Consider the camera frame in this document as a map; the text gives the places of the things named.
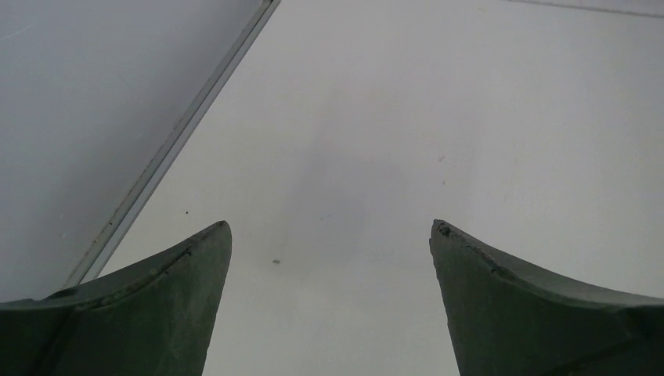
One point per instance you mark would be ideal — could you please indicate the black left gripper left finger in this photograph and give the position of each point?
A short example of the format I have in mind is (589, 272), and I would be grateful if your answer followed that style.
(154, 317)

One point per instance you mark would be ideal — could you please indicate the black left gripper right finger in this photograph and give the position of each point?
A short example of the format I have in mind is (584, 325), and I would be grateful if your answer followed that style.
(507, 316)

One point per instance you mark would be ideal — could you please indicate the grey aluminium frame rail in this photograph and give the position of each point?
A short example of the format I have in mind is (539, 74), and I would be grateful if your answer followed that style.
(112, 234)

